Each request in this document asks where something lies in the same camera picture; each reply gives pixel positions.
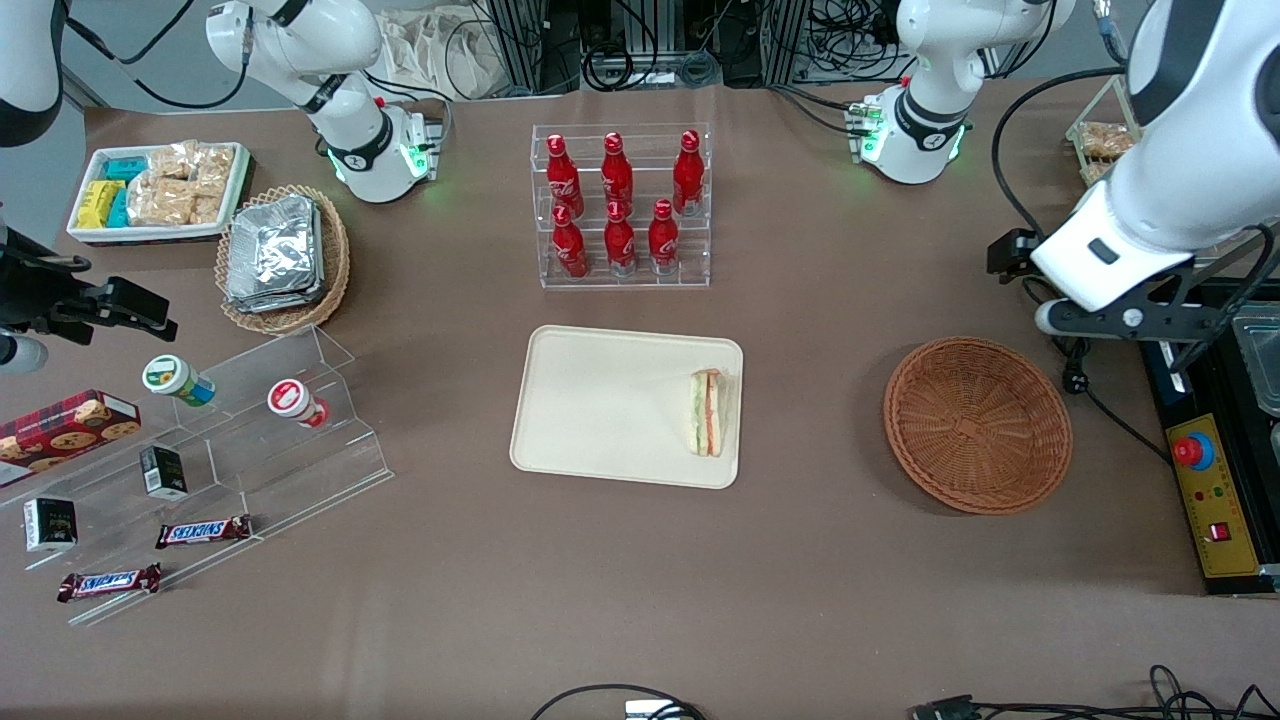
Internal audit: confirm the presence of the green lid drink cup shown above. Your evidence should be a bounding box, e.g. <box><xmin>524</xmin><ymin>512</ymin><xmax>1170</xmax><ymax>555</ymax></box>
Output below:
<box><xmin>141</xmin><ymin>354</ymin><xmax>217</xmax><ymax>408</ymax></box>

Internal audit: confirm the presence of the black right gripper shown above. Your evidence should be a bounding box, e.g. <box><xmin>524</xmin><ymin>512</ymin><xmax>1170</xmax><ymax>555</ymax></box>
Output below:
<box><xmin>0</xmin><ymin>228</ymin><xmax>179</xmax><ymax>343</ymax></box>

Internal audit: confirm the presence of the brown snickers bar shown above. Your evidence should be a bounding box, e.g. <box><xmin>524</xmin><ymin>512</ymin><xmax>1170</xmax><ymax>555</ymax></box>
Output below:
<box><xmin>155</xmin><ymin>514</ymin><xmax>254</xmax><ymax>550</ymax></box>
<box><xmin>57</xmin><ymin>563</ymin><xmax>163</xmax><ymax>603</ymax></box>

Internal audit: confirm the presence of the clear acrylic stepped shelf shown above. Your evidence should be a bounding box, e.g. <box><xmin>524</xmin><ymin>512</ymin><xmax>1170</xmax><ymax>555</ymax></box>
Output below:
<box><xmin>0</xmin><ymin>325</ymin><xmax>394</xmax><ymax>628</ymax></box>

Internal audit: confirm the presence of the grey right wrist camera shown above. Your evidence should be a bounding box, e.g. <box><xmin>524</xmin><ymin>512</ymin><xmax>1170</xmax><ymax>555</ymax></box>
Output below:
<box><xmin>0</xmin><ymin>334</ymin><xmax>49</xmax><ymax>374</ymax></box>

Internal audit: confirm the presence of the light oval wicker basket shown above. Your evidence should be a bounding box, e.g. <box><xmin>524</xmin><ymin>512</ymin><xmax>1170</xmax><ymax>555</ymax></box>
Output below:
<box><xmin>215</xmin><ymin>184</ymin><xmax>351</xmax><ymax>336</ymax></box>

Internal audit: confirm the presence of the clear acrylic bottle rack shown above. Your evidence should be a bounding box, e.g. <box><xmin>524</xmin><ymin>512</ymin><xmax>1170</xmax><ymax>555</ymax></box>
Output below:
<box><xmin>530</xmin><ymin>123</ymin><xmax>713</xmax><ymax>291</ymax></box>

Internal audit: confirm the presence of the brown round wicker basket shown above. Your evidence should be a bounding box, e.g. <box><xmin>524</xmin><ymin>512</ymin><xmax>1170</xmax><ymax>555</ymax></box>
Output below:
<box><xmin>883</xmin><ymin>337</ymin><xmax>1074</xmax><ymax>516</ymax></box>

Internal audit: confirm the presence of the white wire rack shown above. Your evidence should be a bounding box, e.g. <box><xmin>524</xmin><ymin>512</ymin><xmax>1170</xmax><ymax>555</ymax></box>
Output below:
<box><xmin>1065</xmin><ymin>75</ymin><xmax>1146</xmax><ymax>186</ymax></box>

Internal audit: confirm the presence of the red cola bottle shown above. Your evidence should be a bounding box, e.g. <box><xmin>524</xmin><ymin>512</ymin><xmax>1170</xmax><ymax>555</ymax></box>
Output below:
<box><xmin>648</xmin><ymin>198</ymin><xmax>681</xmax><ymax>276</ymax></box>
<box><xmin>551</xmin><ymin>205</ymin><xmax>590</xmax><ymax>280</ymax></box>
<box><xmin>672</xmin><ymin>130</ymin><xmax>705</xmax><ymax>216</ymax></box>
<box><xmin>604</xmin><ymin>200</ymin><xmax>637</xmax><ymax>278</ymax></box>
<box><xmin>548</xmin><ymin>133</ymin><xmax>584</xmax><ymax>216</ymax></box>
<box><xmin>601</xmin><ymin>131</ymin><xmax>634</xmax><ymax>211</ymax></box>

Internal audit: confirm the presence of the white cloth bag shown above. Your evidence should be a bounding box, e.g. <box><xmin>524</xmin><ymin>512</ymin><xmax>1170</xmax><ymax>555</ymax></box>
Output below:
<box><xmin>378</xmin><ymin>8</ymin><xmax>506</xmax><ymax>101</ymax></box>

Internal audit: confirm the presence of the clear plastic container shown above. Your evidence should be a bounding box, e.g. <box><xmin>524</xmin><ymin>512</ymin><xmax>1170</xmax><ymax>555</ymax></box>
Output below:
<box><xmin>1230</xmin><ymin>305</ymin><xmax>1280</xmax><ymax>416</ymax></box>

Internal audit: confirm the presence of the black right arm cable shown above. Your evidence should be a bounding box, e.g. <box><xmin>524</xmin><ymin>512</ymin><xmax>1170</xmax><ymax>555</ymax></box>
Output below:
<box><xmin>60</xmin><ymin>0</ymin><xmax>251</xmax><ymax>111</ymax></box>

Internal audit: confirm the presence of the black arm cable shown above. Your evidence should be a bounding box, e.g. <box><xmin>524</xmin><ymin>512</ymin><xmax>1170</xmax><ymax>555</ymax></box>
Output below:
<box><xmin>992</xmin><ymin>65</ymin><xmax>1131</xmax><ymax>241</ymax></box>
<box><xmin>60</xmin><ymin>0</ymin><xmax>251</xmax><ymax>111</ymax></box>

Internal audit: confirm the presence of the yellow snack packet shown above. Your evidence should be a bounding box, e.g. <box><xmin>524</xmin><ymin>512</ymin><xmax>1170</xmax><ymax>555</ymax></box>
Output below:
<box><xmin>78</xmin><ymin>180</ymin><xmax>123</xmax><ymax>229</ymax></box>

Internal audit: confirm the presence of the black cable with connector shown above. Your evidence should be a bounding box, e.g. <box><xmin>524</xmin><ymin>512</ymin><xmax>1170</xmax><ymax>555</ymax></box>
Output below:
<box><xmin>910</xmin><ymin>664</ymin><xmax>1280</xmax><ymax>720</ymax></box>

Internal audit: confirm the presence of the red cookie box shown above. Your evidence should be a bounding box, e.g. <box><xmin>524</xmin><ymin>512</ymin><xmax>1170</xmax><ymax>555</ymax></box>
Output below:
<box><xmin>0</xmin><ymin>389</ymin><xmax>142</xmax><ymax>489</ymax></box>

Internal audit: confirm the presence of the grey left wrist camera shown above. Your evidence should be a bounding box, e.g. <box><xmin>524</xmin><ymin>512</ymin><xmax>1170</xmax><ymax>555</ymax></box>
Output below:
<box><xmin>1034</xmin><ymin>298</ymin><xmax>1246</xmax><ymax>343</ymax></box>

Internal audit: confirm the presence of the triangular sandwich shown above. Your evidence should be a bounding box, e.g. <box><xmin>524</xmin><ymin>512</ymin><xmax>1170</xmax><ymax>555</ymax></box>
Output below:
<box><xmin>688</xmin><ymin>369</ymin><xmax>728</xmax><ymax>458</ymax></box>

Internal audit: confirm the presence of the beige plastic serving tray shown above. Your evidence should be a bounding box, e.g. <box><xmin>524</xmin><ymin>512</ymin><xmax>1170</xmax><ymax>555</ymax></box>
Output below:
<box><xmin>510</xmin><ymin>325</ymin><xmax>745</xmax><ymax>491</ymax></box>

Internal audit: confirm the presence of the white rectangular snack tray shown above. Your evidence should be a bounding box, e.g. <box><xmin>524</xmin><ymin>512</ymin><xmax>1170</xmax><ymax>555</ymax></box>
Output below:
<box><xmin>66</xmin><ymin>142</ymin><xmax>253</xmax><ymax>247</ymax></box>

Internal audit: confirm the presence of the black looped cable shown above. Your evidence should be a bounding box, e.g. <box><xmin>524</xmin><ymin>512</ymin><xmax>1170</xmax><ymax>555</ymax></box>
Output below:
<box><xmin>528</xmin><ymin>683</ymin><xmax>709</xmax><ymax>720</ymax></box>

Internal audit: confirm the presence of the small black carton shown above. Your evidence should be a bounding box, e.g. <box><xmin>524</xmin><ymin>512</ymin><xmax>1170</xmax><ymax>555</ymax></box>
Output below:
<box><xmin>139</xmin><ymin>445</ymin><xmax>189</xmax><ymax>501</ymax></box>
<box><xmin>23</xmin><ymin>497</ymin><xmax>79</xmax><ymax>554</ymax></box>

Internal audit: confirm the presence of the silver foil packet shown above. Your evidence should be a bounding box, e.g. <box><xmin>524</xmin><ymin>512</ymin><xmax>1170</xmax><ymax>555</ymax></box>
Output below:
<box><xmin>230</xmin><ymin>195</ymin><xmax>321</xmax><ymax>291</ymax></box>
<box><xmin>225</xmin><ymin>275</ymin><xmax>326</xmax><ymax>314</ymax></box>

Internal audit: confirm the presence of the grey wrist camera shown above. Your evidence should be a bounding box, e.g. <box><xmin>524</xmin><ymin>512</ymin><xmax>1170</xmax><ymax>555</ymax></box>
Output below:
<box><xmin>0</xmin><ymin>334</ymin><xmax>49</xmax><ymax>374</ymax></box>
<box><xmin>1034</xmin><ymin>298</ymin><xmax>1246</xmax><ymax>343</ymax></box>

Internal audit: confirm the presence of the black yellow control box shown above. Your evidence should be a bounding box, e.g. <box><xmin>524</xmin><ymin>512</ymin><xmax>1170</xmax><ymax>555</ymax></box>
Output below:
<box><xmin>1140</xmin><ymin>280</ymin><xmax>1280</xmax><ymax>598</ymax></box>

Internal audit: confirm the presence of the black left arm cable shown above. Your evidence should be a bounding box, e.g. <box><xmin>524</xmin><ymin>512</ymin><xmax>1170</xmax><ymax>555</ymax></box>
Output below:
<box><xmin>992</xmin><ymin>65</ymin><xmax>1131</xmax><ymax>241</ymax></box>

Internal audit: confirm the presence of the red lid drink cup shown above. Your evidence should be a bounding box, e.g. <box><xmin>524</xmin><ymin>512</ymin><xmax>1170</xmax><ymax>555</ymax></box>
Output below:
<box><xmin>266</xmin><ymin>378</ymin><xmax>331</xmax><ymax>430</ymax></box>

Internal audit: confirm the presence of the black coiled cable bundle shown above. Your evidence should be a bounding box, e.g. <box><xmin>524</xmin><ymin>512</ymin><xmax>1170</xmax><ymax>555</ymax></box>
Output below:
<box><xmin>583</xmin><ymin>40</ymin><xmax>721</xmax><ymax>93</ymax></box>

